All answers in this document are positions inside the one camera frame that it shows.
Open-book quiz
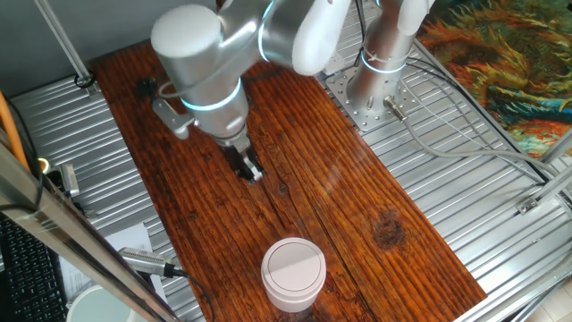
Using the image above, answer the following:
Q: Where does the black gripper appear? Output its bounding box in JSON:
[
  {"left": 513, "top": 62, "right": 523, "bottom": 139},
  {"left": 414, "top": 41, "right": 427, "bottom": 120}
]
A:
[{"left": 222, "top": 143, "right": 265, "bottom": 184}]

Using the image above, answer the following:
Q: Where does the white round trash can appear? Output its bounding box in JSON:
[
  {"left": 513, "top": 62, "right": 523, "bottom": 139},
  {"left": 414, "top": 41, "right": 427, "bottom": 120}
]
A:
[{"left": 260, "top": 237, "right": 327, "bottom": 313}]

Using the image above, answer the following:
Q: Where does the brown wooden board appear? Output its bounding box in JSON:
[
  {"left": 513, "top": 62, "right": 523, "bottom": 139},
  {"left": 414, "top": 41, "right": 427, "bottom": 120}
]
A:
[{"left": 91, "top": 38, "right": 488, "bottom": 322}]

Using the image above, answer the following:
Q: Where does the printed paper sheet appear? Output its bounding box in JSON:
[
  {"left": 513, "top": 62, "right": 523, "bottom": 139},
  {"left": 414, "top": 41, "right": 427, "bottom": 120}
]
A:
[{"left": 60, "top": 222, "right": 169, "bottom": 309}]

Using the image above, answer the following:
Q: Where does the orange tube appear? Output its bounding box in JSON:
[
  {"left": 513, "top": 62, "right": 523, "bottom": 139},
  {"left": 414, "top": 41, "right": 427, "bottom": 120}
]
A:
[{"left": 0, "top": 91, "right": 30, "bottom": 174}]

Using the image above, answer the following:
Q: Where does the black keyboard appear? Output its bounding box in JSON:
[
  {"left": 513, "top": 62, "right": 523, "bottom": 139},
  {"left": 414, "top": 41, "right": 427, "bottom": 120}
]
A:
[{"left": 0, "top": 214, "right": 68, "bottom": 322}]

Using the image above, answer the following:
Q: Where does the colourful painted cloth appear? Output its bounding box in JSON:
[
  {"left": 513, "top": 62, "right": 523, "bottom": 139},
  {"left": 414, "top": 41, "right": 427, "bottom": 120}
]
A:
[{"left": 415, "top": 0, "right": 572, "bottom": 157}]

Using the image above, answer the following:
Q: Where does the silver camera bracket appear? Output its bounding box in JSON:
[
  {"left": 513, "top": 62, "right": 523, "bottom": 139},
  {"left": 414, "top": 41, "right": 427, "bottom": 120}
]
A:
[{"left": 151, "top": 97, "right": 197, "bottom": 140}]

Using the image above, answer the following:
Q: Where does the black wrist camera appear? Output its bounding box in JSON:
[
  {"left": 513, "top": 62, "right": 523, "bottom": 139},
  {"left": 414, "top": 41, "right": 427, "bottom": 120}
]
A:
[{"left": 135, "top": 76, "right": 160, "bottom": 102}]

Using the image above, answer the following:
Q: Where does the black usb cable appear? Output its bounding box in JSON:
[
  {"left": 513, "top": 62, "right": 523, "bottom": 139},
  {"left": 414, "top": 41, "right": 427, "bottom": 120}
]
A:
[{"left": 172, "top": 266, "right": 216, "bottom": 322}]

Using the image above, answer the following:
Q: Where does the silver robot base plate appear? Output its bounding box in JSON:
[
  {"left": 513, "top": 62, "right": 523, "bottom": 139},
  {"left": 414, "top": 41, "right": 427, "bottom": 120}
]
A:
[{"left": 325, "top": 66, "right": 421, "bottom": 132}]

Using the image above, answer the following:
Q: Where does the silver depth camera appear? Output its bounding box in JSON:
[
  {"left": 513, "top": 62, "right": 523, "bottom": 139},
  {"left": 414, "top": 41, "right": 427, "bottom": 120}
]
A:
[
  {"left": 118, "top": 247, "right": 176, "bottom": 279},
  {"left": 57, "top": 163, "right": 81, "bottom": 199}
]

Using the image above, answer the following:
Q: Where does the grey base cable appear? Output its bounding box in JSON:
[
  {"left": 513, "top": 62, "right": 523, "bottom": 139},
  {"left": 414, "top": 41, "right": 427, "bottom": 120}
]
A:
[{"left": 383, "top": 96, "right": 572, "bottom": 189}]

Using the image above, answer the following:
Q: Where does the black base cable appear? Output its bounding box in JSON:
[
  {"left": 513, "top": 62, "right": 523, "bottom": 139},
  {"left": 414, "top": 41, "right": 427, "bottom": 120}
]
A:
[{"left": 354, "top": 0, "right": 370, "bottom": 66}]

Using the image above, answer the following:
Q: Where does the large metal frame beam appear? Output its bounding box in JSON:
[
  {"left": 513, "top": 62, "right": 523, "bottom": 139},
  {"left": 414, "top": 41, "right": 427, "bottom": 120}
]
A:
[{"left": 0, "top": 129, "right": 180, "bottom": 322}]

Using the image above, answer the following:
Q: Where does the aluminium frame post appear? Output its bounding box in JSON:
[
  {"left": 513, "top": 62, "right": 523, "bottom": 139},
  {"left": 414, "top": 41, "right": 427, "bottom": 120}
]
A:
[
  {"left": 33, "top": 0, "right": 103, "bottom": 98},
  {"left": 517, "top": 129, "right": 572, "bottom": 216}
]

